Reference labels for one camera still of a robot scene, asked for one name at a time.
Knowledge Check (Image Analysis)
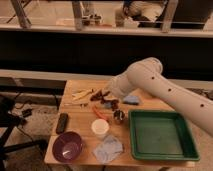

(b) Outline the white paper cup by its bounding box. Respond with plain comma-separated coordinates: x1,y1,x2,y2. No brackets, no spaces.
91,119,109,139

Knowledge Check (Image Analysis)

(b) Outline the dark purple grape bunch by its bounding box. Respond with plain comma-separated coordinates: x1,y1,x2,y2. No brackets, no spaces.
90,90,119,111

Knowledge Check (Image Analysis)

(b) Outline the person in background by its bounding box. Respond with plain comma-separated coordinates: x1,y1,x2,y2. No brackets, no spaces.
115,0,165,27

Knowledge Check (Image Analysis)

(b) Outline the orange carrot toy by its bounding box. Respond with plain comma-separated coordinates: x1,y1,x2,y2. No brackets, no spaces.
92,106,108,121

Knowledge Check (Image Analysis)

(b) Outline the small metal can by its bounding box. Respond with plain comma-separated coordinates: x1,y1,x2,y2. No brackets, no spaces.
113,110,125,124

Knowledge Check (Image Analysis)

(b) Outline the purple plastic bowl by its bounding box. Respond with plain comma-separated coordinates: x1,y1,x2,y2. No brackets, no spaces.
52,131,83,163

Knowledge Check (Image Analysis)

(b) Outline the light blue cloth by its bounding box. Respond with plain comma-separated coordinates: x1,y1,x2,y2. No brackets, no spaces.
93,135,123,164

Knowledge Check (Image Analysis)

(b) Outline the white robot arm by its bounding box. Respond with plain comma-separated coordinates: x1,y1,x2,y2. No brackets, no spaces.
106,57,213,137

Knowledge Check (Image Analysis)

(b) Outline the black remote control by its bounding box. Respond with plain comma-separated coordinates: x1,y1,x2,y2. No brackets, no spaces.
56,113,68,134

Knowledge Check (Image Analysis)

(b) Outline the blue sponge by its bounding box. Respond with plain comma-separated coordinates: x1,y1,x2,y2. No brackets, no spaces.
123,95,140,105

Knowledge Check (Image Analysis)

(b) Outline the green plastic tray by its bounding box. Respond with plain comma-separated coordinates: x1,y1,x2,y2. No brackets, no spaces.
128,110,200,161

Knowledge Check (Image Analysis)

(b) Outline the wooden table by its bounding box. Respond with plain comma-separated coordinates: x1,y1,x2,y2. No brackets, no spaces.
44,80,195,168

